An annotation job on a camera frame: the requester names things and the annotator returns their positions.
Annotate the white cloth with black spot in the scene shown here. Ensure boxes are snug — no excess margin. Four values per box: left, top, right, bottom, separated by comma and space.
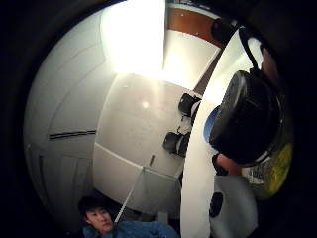
208, 174, 260, 238

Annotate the blue round plate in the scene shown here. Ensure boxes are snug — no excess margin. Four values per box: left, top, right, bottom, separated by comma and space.
202, 105, 221, 144

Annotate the black office chair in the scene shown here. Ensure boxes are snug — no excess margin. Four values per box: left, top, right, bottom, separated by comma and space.
162, 131, 191, 159
177, 92, 202, 117

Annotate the brown wooden door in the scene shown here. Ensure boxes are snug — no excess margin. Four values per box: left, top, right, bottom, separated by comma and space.
165, 6, 226, 48

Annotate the the person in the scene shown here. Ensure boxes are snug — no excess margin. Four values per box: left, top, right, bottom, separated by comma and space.
77, 195, 181, 238

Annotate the thin white cord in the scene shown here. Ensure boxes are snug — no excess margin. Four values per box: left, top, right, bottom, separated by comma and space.
113, 167, 146, 223

